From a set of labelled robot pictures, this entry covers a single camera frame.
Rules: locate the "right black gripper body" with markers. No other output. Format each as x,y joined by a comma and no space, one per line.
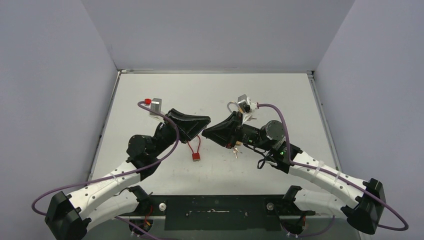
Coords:
236,129

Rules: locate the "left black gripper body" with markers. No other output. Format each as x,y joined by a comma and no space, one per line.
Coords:
182,136

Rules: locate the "red cable padlock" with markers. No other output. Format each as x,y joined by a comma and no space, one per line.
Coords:
195,153

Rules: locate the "large brass padlock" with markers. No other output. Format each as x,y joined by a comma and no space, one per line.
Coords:
233,106

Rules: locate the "silver key bunch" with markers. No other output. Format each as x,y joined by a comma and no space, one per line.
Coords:
236,152

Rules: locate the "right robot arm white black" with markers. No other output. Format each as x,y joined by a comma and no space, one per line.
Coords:
360,202

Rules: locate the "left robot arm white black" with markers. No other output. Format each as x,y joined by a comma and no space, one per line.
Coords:
70,216

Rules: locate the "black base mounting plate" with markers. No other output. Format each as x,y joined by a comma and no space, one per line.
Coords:
220,212

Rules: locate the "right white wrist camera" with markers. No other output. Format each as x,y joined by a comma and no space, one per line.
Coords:
247,107

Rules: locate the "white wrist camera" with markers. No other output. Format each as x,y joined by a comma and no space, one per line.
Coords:
154,104
247,107

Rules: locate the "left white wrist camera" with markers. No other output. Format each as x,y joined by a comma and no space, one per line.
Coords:
154,104

